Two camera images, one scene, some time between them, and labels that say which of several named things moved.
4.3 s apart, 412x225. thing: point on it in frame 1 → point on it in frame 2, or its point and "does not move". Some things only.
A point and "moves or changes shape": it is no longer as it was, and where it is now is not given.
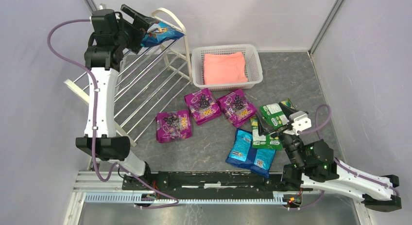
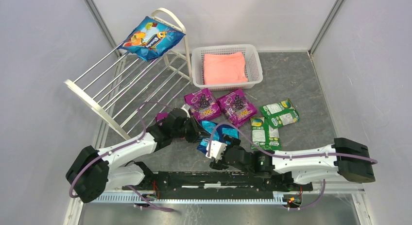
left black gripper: x=137 y=25 → x=196 y=133
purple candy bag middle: x=203 y=106 does not move
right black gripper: x=279 y=132 → x=223 y=155
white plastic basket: x=251 y=61 does not move
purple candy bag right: x=237 y=107 does not move
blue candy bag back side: x=241 y=154 moves or changes shape
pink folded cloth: x=221 y=68 does not move
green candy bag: x=264 y=141 does not move
